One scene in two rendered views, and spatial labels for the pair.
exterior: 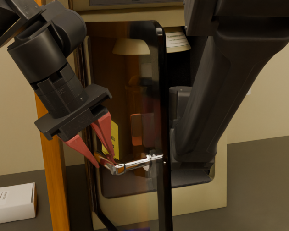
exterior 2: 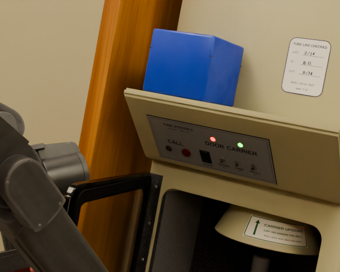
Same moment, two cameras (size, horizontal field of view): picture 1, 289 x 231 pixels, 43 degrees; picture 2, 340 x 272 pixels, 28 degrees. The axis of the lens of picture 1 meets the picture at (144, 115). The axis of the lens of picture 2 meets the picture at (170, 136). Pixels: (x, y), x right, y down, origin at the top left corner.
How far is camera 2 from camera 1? 0.62 m
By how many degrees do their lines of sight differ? 43
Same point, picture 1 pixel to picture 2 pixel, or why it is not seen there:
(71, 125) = (4, 261)
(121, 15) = (203, 178)
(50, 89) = not seen: hidden behind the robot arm
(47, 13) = (48, 151)
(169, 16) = (262, 197)
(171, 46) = (264, 238)
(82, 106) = not seen: hidden behind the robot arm
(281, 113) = not seen: outside the picture
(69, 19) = (66, 163)
